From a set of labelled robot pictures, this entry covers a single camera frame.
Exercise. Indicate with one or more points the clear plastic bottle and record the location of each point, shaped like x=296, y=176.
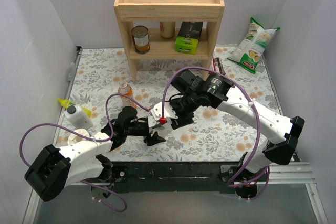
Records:
x=163, y=131

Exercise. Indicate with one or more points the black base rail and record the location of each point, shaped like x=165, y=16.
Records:
x=138, y=177

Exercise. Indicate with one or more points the cream cylindrical jar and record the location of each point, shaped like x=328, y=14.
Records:
x=167, y=29

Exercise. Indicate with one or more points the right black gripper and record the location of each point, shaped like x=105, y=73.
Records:
x=181, y=121

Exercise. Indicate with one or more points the orange drink bottle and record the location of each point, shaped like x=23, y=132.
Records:
x=127, y=98

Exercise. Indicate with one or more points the brown tin can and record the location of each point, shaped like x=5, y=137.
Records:
x=140, y=39

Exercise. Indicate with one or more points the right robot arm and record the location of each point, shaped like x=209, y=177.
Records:
x=277, y=135

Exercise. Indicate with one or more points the green wipes pack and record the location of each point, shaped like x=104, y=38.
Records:
x=186, y=45

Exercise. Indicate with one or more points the black box on shelf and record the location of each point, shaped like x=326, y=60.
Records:
x=190, y=30

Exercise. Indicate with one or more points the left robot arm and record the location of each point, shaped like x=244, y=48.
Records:
x=55, y=168

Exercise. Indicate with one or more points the dark red snack bar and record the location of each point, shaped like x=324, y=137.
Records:
x=218, y=65

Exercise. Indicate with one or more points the wooden shelf rack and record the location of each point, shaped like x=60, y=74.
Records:
x=130, y=11

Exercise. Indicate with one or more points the green chips bag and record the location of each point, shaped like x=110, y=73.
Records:
x=250, y=50

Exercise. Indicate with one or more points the yellow squeeze bottle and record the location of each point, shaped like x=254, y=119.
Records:
x=67, y=103

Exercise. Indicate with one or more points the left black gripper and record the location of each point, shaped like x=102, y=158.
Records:
x=146, y=131

